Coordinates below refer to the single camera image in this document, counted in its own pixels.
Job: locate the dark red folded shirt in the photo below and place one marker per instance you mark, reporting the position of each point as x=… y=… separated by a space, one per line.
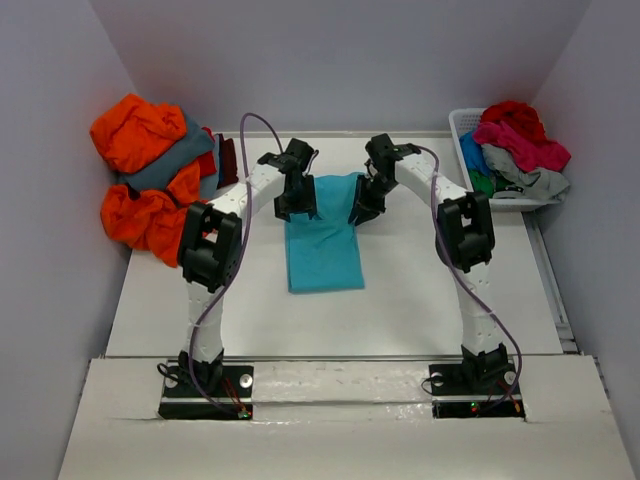
x=218 y=167

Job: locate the red t shirt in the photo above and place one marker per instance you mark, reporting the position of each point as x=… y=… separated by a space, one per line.
x=521 y=117

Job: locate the green garment in basket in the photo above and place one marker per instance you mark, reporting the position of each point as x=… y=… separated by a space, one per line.
x=482 y=183

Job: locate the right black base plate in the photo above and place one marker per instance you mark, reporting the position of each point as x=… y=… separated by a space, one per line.
x=453 y=397

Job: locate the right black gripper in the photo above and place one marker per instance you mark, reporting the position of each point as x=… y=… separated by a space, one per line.
x=363 y=204

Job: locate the orange t shirt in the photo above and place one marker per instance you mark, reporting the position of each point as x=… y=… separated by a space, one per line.
x=129 y=136

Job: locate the teal t shirt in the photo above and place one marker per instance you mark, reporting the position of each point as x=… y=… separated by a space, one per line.
x=322 y=252

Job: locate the white plastic laundry basket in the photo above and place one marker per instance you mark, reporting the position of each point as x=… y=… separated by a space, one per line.
x=463 y=123

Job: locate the grey t shirt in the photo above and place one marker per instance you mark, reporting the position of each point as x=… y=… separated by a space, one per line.
x=540 y=184

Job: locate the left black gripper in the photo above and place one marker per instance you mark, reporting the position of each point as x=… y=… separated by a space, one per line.
x=306 y=205

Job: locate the magenta t shirt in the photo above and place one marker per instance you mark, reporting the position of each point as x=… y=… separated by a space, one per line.
x=526 y=154

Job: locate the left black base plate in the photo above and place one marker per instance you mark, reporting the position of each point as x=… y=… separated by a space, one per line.
x=229 y=400

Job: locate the blue t shirt in basket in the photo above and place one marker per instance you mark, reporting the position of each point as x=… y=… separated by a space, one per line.
x=473 y=154

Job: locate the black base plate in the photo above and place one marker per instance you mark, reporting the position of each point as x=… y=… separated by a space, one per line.
x=229 y=400
x=453 y=397

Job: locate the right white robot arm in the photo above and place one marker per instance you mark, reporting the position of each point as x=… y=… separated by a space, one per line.
x=464 y=242

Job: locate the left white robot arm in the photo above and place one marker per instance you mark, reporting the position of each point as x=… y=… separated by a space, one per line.
x=212 y=247

